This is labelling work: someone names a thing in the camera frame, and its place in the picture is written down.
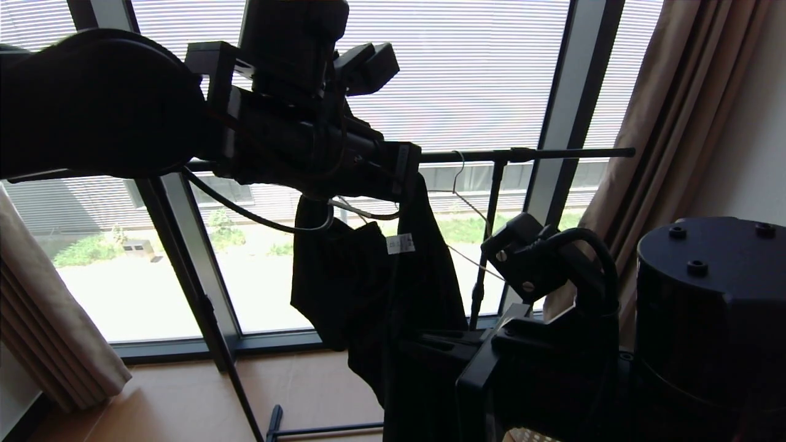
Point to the window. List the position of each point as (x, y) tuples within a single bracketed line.
[(577, 123)]

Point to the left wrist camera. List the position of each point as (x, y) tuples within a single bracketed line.
[(368, 67)]

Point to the black clothes rack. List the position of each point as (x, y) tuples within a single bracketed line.
[(552, 153)]

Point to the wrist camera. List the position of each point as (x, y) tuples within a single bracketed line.
[(522, 264), (368, 67)]

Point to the pink clothes hanger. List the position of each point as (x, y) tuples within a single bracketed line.
[(455, 187)]

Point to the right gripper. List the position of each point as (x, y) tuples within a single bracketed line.
[(540, 380)]

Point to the white laundry basket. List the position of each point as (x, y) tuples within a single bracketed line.
[(528, 437)]

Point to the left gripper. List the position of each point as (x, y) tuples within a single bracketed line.
[(307, 147)]

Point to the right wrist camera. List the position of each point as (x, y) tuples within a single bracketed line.
[(522, 264)]

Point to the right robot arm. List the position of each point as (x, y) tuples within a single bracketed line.
[(706, 319)]

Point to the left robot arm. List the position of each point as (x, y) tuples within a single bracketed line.
[(92, 104)]

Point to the black garment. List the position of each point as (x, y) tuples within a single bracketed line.
[(381, 294)]

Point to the brown curtain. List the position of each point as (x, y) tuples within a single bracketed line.
[(49, 331), (675, 123)]

